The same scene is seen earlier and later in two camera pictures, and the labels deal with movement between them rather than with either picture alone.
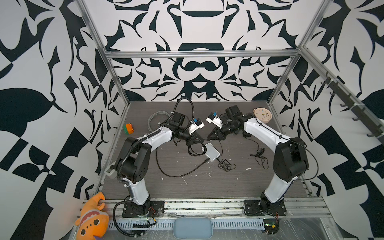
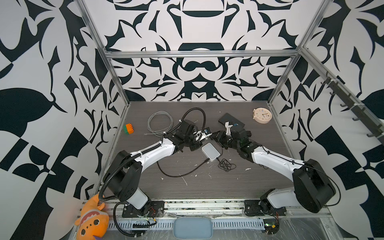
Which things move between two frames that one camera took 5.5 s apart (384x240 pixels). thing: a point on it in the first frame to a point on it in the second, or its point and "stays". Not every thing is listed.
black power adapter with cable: [224, 164] stays
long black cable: [207, 161] stays
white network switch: [212, 153] stays
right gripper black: [219, 132] to [219, 138]
